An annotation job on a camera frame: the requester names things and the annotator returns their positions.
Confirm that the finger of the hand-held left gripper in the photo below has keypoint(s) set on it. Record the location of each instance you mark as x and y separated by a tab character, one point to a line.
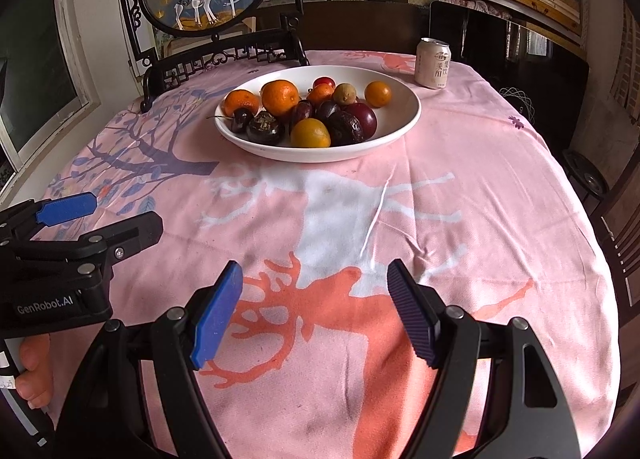
130	234
67	209

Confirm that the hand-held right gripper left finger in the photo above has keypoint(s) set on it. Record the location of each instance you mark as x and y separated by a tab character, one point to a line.
215	319

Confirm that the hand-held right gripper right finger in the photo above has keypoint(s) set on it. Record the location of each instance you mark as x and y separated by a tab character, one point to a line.
412	314

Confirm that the red cherry with stem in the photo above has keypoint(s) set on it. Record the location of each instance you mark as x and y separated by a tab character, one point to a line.
242	120

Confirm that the orange tangerine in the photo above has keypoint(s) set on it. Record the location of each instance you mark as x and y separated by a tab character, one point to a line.
241	103
319	95
280	96

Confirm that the wrinkled dark passion fruit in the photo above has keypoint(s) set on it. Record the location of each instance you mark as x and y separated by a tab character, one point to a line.
346	129

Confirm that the white oval plate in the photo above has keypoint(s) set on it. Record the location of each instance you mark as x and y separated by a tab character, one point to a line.
400	114

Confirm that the yellow-orange orange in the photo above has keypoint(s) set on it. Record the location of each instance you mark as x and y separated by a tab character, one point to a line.
310	134

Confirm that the smooth dark passion fruit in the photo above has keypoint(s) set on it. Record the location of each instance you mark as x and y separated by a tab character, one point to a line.
327	110

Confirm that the green-brown kiwi berry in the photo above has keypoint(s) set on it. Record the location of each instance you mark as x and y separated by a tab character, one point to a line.
345	94

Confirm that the person's left hand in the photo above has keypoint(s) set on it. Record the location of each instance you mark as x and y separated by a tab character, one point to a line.
36	369

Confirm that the pink printed tablecloth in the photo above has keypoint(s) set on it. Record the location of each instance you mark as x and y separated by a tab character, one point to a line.
350	224

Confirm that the white framed window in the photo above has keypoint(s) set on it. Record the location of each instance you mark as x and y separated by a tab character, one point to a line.
35	64

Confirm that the carved dark wooden chair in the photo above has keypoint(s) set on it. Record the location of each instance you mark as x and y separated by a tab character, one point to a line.
225	56

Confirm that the dark red plum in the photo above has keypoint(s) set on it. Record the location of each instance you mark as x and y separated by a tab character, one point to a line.
365	116

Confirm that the small dark purple fruit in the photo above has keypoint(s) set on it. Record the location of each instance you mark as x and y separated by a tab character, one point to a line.
301	110

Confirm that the dark slatted wooden chair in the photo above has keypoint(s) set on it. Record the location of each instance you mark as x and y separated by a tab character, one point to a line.
622	249

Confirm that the orange cherry tomato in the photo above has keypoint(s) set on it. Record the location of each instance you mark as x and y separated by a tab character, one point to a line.
378	94

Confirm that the black round stool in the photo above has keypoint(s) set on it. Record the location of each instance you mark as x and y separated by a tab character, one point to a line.
587	174

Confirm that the small red cherry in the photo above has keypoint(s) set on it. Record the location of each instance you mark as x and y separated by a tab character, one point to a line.
324	83

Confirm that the pale drink can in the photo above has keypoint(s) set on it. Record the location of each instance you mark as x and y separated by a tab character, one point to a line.
432	64

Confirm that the black glossy cabinet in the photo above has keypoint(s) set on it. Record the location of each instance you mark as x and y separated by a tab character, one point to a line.
500	54

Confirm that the pink folded cloth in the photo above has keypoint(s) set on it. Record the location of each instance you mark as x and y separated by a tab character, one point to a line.
475	5

